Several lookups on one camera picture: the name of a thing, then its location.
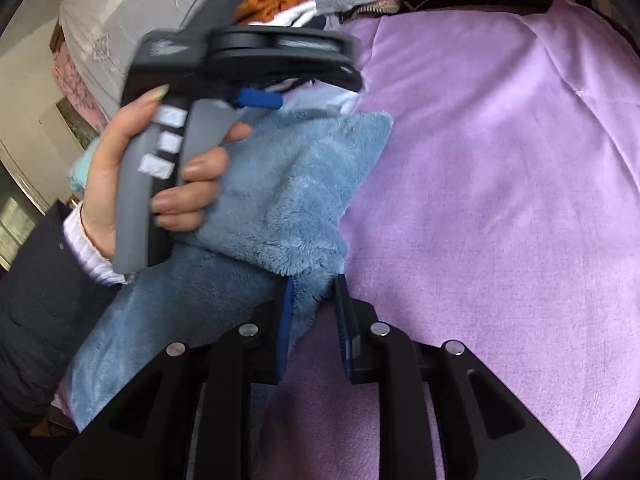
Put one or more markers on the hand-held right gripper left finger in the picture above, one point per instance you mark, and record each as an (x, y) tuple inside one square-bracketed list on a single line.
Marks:
[(286, 320)]

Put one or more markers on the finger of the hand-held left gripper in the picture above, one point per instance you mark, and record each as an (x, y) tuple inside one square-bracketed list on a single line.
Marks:
[(260, 100)]

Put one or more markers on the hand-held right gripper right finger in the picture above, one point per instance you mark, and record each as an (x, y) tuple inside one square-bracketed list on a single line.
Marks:
[(345, 330)]

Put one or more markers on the blue fleece garment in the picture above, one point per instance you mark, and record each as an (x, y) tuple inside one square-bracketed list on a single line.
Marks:
[(280, 185)]

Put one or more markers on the person's left forearm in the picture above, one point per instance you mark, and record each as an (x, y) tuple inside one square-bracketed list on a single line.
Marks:
[(50, 290)]

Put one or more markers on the person's left hand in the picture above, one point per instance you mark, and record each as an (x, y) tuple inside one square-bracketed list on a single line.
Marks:
[(100, 195)]

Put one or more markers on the orange folded garment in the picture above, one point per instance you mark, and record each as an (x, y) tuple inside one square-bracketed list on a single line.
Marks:
[(270, 0)]

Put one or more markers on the white folded garment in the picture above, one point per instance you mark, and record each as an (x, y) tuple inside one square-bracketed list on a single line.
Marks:
[(295, 14)]

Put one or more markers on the pink patterned cloth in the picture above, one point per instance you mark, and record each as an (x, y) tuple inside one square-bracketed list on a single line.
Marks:
[(75, 85)]

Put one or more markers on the floral folded quilt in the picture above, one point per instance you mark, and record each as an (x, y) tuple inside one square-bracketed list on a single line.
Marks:
[(82, 170)]

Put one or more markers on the purple printed bed sheet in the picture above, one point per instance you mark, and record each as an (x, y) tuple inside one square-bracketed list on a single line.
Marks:
[(475, 160)]

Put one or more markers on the white framed window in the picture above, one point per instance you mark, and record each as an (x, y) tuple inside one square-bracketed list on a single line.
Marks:
[(15, 230)]

